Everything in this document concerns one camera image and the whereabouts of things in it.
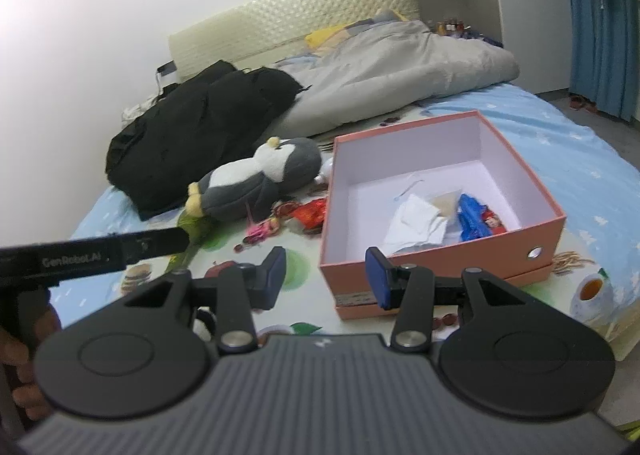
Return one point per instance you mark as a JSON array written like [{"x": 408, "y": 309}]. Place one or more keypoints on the red floor slippers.
[{"x": 582, "y": 102}]

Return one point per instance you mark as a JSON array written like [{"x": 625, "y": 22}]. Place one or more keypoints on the pink cardboard box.
[{"x": 500, "y": 250}]

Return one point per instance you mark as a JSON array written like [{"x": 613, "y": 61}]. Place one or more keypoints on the light blue bed sheet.
[{"x": 550, "y": 135}]

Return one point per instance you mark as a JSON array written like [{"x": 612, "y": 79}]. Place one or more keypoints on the small pink doll charm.
[{"x": 262, "y": 230}]

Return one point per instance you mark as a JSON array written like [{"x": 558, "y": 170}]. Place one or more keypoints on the grey penguin plush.
[{"x": 250, "y": 180}]

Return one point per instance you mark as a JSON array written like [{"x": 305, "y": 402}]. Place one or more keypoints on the white cloth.
[{"x": 137, "y": 107}]

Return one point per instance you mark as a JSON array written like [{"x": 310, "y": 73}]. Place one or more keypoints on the row of small bottles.
[{"x": 455, "y": 27}]

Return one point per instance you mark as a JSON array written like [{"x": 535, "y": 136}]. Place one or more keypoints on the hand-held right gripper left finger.
[{"x": 272, "y": 275}]

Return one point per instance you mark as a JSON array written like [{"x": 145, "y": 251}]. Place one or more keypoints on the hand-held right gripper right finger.
[{"x": 377, "y": 280}]

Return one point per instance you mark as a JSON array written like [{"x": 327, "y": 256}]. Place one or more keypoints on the cream quilted headboard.
[{"x": 280, "y": 20}]

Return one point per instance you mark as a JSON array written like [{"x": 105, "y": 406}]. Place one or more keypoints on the blue curtain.
[{"x": 595, "y": 50}]

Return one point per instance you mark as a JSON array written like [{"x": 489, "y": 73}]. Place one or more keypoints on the blue plastic packet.
[{"x": 472, "y": 217}]

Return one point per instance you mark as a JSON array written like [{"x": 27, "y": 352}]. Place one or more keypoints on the white wardrobe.
[{"x": 525, "y": 10}]

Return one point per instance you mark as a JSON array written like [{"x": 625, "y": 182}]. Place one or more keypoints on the black jacket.
[{"x": 200, "y": 125}]

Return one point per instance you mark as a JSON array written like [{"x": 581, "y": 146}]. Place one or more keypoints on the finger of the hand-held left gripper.
[{"x": 160, "y": 241}]

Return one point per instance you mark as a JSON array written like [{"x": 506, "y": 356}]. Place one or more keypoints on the person's left hand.
[{"x": 30, "y": 395}]

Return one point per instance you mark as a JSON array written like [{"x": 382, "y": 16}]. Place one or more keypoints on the grey quilt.
[{"x": 400, "y": 70}]

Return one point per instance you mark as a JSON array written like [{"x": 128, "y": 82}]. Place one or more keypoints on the yellow patterned pillow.
[{"x": 325, "y": 37}]

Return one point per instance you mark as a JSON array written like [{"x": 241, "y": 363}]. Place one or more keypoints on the red foil wrapper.
[{"x": 310, "y": 214}]

